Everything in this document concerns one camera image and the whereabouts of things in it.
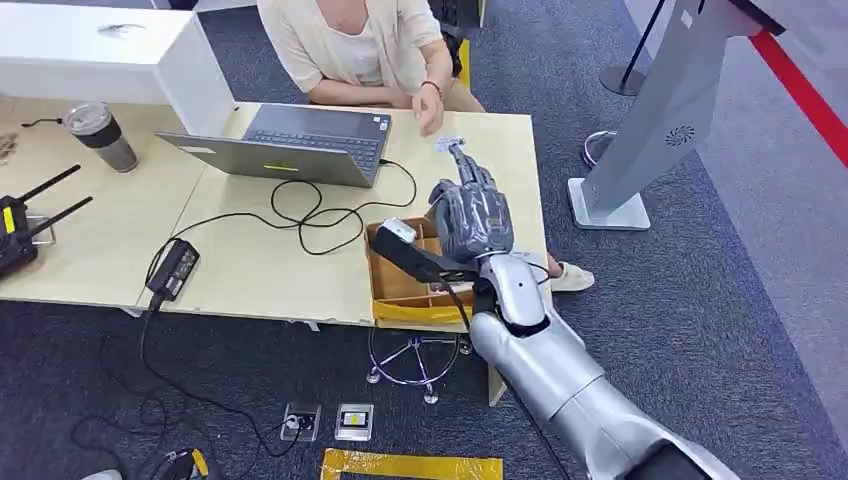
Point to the grey kiosk stand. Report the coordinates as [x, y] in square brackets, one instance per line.
[662, 112]

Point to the floor socket with yellow label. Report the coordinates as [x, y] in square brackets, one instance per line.
[354, 422]

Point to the white cabinet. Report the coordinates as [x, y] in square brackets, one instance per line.
[99, 60]

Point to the grey open laptop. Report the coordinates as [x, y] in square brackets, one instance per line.
[311, 136]

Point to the red barrier belt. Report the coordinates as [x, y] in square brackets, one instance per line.
[802, 93]

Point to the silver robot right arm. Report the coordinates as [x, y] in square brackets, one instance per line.
[563, 378]

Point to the person's left hand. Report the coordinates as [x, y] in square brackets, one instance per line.
[429, 112]

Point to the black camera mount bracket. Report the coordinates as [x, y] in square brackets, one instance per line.
[417, 262]

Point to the chrome stool base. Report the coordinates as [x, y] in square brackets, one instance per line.
[417, 361]

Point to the floor socket with plug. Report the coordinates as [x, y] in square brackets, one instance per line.
[301, 422]

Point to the black router with antennas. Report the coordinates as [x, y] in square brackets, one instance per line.
[12, 235]

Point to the clear cup with dark sleeve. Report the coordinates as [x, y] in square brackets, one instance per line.
[103, 139]

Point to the white shoe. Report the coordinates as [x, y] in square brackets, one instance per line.
[575, 278]

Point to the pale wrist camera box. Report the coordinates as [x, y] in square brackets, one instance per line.
[399, 230]

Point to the person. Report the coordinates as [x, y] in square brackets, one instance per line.
[351, 46]

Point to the yellow and black plug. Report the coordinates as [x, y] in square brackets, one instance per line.
[189, 464]

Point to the small white card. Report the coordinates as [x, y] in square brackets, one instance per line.
[445, 142]

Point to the black power adapter brick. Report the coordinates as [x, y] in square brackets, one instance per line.
[172, 268]

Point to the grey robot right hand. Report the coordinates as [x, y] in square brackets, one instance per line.
[474, 218]

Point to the pale wooden side desk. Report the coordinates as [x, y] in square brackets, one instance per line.
[99, 232]

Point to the black stanchion post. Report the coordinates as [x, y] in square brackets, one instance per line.
[623, 81]

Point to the yellow chair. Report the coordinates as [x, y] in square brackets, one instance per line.
[466, 66]

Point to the wooden divided card box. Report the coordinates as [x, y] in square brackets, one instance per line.
[397, 285]

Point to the yellow floor tape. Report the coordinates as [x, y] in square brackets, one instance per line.
[411, 465]

